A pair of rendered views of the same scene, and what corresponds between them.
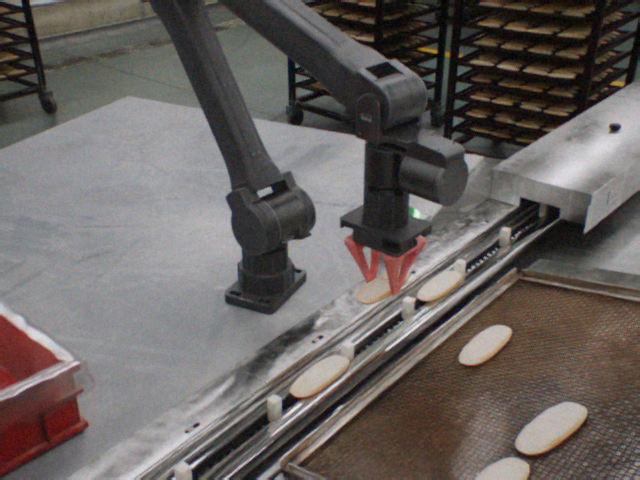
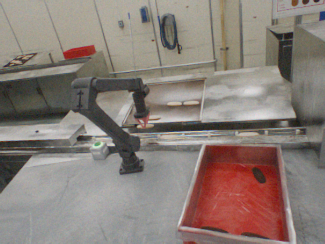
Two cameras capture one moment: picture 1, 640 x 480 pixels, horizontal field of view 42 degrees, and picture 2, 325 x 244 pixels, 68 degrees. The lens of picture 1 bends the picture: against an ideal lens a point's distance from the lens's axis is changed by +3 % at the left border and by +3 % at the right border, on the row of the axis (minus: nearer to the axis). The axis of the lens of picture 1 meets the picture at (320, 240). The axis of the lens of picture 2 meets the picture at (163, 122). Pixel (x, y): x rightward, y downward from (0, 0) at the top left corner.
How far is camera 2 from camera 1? 1.65 m
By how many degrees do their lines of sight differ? 94
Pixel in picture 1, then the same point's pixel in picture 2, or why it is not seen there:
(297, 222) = not seen: hidden behind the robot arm
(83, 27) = not seen: outside the picture
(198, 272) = (129, 185)
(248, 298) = (141, 164)
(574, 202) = (82, 128)
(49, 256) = (136, 230)
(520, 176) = (73, 133)
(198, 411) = (193, 140)
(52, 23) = not seen: outside the picture
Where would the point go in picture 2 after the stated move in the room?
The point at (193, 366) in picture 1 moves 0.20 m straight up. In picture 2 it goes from (173, 160) to (166, 125)
